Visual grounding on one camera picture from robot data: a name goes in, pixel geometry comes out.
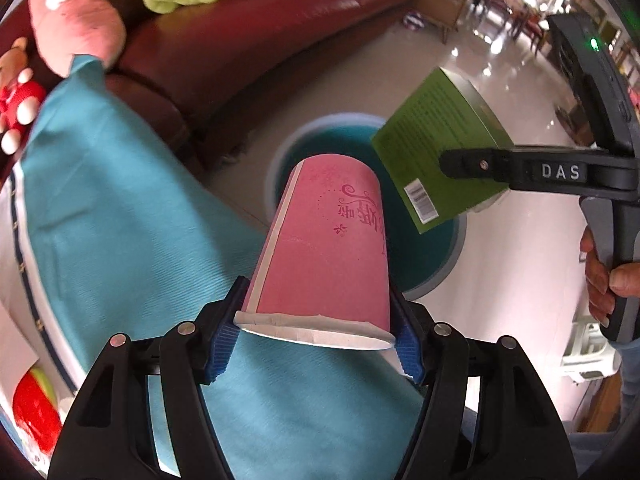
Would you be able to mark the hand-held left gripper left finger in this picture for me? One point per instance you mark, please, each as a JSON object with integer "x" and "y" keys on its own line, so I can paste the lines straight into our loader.
{"x": 225, "y": 347}

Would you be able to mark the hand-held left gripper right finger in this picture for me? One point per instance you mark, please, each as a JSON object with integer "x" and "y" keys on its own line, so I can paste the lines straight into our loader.
{"x": 407, "y": 355}

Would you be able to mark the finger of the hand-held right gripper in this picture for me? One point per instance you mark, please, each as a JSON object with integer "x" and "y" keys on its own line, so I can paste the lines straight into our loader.
{"x": 475, "y": 165}

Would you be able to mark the green cardboard box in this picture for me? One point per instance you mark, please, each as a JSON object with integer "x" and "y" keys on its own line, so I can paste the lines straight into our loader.
{"x": 430, "y": 135}

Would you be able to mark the grey blue plastic basin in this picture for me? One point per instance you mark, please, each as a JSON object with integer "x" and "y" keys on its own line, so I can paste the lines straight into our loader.
{"x": 432, "y": 260}

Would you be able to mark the pink paper cup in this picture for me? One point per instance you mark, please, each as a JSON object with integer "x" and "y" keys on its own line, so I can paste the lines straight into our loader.
{"x": 325, "y": 260}

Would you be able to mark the red snack packet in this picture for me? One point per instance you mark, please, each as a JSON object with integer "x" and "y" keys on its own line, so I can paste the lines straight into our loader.
{"x": 35, "y": 410}

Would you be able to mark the person's right hand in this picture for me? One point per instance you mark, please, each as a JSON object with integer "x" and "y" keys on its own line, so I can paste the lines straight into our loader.
{"x": 597, "y": 282}

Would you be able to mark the wooden chair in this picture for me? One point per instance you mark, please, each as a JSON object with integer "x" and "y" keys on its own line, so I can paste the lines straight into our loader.
{"x": 520, "y": 20}

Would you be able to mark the wooden cabinet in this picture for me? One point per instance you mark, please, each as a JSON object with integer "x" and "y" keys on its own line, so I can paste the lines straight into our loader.
{"x": 445, "y": 7}

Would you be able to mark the teal white tablecloth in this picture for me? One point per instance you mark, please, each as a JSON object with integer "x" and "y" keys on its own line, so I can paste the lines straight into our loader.
{"x": 125, "y": 210}

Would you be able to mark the white plastic stool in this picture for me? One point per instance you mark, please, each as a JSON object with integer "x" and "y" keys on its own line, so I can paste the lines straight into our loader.
{"x": 590, "y": 355}

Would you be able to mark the dark red leather sofa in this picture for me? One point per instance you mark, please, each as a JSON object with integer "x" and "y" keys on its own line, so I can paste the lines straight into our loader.
{"x": 250, "y": 45}

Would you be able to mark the bear plush in red sweater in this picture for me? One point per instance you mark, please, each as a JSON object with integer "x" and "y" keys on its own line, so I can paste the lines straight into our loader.
{"x": 20, "y": 100}

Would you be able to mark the pink plush toy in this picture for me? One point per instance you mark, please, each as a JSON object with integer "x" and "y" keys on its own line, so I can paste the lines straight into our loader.
{"x": 75, "y": 25}

